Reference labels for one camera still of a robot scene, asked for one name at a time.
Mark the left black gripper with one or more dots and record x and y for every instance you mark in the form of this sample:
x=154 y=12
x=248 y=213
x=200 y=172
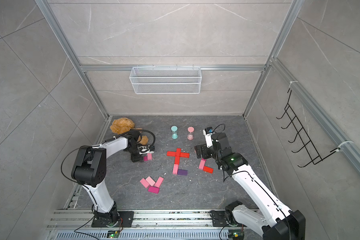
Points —
x=137 y=159

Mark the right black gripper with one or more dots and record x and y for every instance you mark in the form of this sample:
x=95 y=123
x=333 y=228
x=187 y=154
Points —
x=204 y=147

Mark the light pink block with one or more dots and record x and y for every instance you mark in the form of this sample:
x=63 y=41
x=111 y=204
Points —
x=150 y=181
x=202 y=164
x=149 y=157

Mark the red block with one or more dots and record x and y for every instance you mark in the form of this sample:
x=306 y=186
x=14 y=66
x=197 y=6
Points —
x=208 y=169
x=177 y=160
x=171 y=154
x=184 y=155

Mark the purple block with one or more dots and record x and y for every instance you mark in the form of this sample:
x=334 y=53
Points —
x=182 y=172

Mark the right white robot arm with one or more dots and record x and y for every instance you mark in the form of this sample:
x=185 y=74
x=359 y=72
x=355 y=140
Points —
x=274 y=220

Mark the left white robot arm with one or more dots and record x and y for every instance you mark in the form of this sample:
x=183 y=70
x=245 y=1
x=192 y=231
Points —
x=90 y=168

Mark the brown teddy bear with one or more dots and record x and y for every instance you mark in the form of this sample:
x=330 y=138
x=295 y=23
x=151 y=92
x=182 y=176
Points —
x=123 y=125

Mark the pink sand timer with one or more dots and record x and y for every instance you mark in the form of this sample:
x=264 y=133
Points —
x=190 y=135

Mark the teal sand timer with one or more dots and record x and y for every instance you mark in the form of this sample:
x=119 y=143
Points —
x=174 y=130

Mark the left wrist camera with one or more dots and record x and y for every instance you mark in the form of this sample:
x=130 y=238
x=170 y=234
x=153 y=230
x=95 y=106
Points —
x=143 y=150

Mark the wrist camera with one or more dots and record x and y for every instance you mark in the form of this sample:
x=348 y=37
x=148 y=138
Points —
x=208 y=132
x=143 y=150

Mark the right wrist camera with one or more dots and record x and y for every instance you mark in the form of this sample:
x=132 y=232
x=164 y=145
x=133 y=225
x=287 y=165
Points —
x=208 y=132

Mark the white wire mesh basket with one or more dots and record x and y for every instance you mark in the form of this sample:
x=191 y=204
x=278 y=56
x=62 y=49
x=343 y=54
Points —
x=166 y=80

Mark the black wire hook rack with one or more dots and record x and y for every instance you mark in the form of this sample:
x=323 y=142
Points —
x=301 y=134

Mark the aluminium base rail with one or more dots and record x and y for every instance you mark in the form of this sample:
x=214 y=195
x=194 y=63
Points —
x=85 y=220

